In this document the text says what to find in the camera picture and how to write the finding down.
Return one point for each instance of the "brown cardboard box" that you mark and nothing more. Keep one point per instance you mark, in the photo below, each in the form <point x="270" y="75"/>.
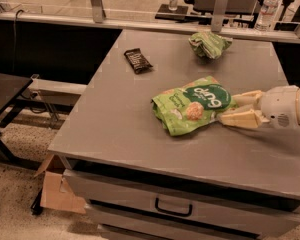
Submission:
<point x="56" y="191"/>

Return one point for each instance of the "black drawer handle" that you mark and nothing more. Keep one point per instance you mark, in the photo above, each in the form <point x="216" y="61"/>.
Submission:
<point x="173" y="208"/>

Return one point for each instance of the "dark brown snack bar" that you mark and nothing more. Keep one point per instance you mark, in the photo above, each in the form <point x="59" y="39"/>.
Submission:
<point x="137" y="60"/>

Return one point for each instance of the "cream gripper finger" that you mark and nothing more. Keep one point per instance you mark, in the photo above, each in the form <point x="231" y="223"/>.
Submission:
<point x="246" y="116"/>
<point x="251" y="97"/>

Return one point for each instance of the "black side table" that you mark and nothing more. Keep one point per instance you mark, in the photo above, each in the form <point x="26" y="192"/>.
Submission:
<point x="11" y="87"/>

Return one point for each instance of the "grey metal rail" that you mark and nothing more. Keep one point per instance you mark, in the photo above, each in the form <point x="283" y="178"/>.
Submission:
<point x="178" y="28"/>

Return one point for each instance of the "near clear water bottle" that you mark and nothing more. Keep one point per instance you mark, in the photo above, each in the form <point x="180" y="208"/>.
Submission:
<point x="266" y="14"/>

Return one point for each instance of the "black flat mat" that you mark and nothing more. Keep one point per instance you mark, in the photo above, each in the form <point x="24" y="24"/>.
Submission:
<point x="164" y="13"/>

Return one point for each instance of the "green jalapeno chip bag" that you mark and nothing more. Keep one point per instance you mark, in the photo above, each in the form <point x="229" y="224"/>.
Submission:
<point x="208" y="44"/>

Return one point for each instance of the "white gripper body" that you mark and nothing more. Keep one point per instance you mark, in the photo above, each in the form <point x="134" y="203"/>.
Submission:
<point x="278" y="106"/>

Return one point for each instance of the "green rice chip bag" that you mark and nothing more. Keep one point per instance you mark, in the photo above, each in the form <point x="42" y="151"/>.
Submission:
<point x="185" y="109"/>

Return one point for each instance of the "grey top drawer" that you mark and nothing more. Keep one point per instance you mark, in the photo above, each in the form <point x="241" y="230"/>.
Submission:
<point x="220" y="214"/>

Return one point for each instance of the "grey drawer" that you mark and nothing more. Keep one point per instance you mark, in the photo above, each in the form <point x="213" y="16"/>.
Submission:
<point x="159" y="226"/>
<point x="220" y="214"/>

